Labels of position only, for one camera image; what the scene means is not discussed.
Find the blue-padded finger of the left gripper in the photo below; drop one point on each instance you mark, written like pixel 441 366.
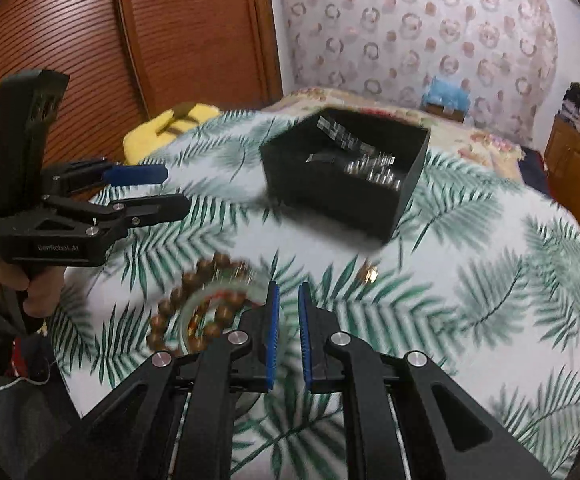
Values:
pixel 127 175

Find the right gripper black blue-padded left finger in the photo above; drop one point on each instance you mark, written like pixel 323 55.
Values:
pixel 173 417

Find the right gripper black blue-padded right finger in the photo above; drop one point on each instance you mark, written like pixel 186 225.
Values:
pixel 404 417

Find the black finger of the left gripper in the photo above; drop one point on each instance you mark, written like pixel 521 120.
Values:
pixel 152 210

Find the pale green jade bangle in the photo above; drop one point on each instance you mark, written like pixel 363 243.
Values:
pixel 215 309

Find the black square jewelry box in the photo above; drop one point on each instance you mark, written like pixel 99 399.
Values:
pixel 359 169

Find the person's left hand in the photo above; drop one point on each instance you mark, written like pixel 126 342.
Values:
pixel 43 291

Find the yellow plush pillow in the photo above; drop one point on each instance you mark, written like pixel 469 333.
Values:
pixel 164 129

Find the brown louvered wardrobe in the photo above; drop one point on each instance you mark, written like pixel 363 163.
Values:
pixel 129 60

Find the small gold earring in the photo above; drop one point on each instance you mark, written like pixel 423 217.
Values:
pixel 368 273

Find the palm leaf print blanket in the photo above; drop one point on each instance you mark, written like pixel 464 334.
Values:
pixel 482 274

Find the floral bed sheet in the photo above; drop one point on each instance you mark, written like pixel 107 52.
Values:
pixel 506 158

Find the circle-patterned sheer curtain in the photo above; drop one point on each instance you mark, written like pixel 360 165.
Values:
pixel 501 53

